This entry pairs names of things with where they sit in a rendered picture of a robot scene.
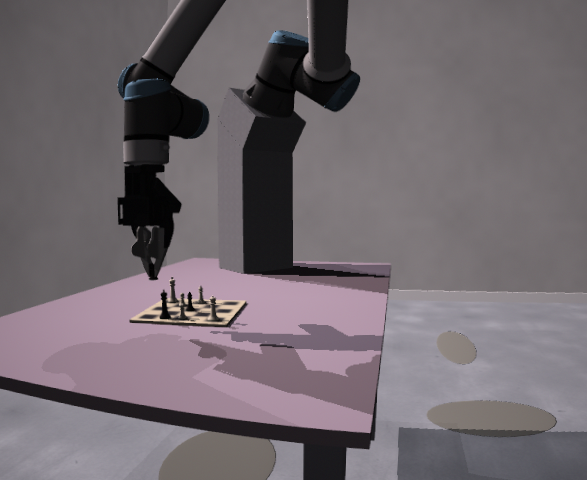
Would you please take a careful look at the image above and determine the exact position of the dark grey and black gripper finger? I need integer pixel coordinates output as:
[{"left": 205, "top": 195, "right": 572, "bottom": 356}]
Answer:
[
  {"left": 147, "top": 212, "right": 174, "bottom": 277},
  {"left": 131, "top": 226, "right": 153, "bottom": 277}
]

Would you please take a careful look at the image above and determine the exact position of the black and cream chessboard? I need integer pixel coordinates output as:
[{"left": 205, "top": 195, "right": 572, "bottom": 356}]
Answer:
[{"left": 129, "top": 298, "right": 246, "bottom": 327}]

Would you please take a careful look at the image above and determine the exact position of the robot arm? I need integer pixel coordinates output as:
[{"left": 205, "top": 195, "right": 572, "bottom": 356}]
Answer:
[{"left": 118, "top": 0, "right": 360, "bottom": 166}]

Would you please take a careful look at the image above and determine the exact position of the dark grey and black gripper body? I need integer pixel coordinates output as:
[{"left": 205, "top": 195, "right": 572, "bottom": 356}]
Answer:
[{"left": 118, "top": 164, "right": 170, "bottom": 226}]

